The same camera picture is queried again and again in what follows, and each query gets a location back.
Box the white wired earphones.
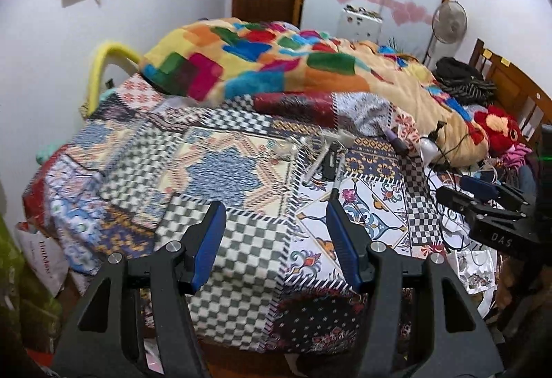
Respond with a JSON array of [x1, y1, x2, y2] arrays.
[[264, 135, 333, 186]]

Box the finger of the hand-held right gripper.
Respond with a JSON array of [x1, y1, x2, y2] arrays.
[[458, 175, 536, 211], [435, 185, 524, 225]]

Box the white box appliance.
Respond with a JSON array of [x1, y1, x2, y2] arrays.
[[343, 6, 384, 43]]

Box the white shopping bag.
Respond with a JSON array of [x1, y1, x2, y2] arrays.
[[16, 222, 67, 297]]

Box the black handheld device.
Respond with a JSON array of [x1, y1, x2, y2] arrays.
[[321, 145, 346, 181]]

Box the black striped clothing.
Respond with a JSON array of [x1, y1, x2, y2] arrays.
[[433, 56, 496, 105]]

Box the dark blue cloth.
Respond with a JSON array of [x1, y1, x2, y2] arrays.
[[515, 166, 538, 193]]

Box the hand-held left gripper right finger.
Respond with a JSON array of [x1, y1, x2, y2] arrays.
[[325, 199, 505, 378]]

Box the red patterned pillow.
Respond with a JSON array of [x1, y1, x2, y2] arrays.
[[252, 92, 421, 154]]

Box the yellow padded bed rail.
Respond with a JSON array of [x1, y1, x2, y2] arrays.
[[86, 40, 143, 117]]

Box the black charger cable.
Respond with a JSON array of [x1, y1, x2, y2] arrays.
[[425, 119, 479, 167]]

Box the pink cloth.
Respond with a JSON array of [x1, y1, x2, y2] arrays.
[[502, 143, 533, 169]]

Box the white standing fan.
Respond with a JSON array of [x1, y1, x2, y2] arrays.
[[425, 0, 467, 68]]

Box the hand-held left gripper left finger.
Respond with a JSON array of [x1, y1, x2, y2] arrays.
[[52, 200, 228, 378]]

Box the teal cloth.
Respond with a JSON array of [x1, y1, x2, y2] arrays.
[[35, 144, 61, 165]]

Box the patterned patchwork bedsheet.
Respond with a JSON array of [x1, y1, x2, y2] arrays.
[[23, 74, 496, 353]]

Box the colourful patchwork fleece blanket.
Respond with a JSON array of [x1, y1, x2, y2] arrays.
[[140, 18, 490, 165]]

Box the purple tube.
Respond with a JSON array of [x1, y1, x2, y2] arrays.
[[385, 127, 410, 155]]

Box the red plush toy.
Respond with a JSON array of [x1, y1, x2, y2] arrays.
[[473, 105, 524, 156]]

